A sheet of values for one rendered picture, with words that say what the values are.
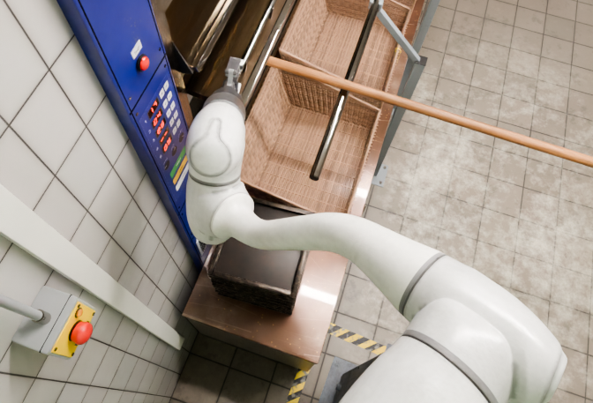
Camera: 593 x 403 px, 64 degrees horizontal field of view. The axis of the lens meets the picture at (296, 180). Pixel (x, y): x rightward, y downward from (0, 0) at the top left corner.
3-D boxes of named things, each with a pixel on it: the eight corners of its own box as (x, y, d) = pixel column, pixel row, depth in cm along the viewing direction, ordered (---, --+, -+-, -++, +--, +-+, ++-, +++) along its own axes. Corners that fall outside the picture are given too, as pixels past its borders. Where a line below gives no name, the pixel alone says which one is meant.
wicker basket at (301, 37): (275, 91, 217) (275, 49, 192) (311, 5, 241) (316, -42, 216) (378, 122, 212) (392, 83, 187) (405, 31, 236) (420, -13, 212)
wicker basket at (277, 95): (225, 204, 192) (218, 173, 167) (273, 96, 216) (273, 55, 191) (341, 242, 187) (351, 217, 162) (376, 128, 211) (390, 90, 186)
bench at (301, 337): (196, 335, 224) (173, 312, 172) (339, -12, 328) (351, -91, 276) (310, 376, 219) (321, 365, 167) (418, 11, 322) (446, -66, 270)
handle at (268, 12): (231, 100, 120) (225, 98, 120) (274, 10, 134) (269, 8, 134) (233, 88, 115) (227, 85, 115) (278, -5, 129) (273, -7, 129)
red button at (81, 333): (69, 341, 86) (60, 338, 82) (80, 319, 87) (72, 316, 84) (87, 347, 85) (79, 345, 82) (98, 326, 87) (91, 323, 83)
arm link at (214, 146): (194, 94, 92) (192, 153, 99) (177, 130, 79) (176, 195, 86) (250, 101, 93) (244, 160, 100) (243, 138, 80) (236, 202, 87)
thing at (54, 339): (35, 347, 88) (9, 340, 79) (64, 296, 92) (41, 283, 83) (71, 361, 87) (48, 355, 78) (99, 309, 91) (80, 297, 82)
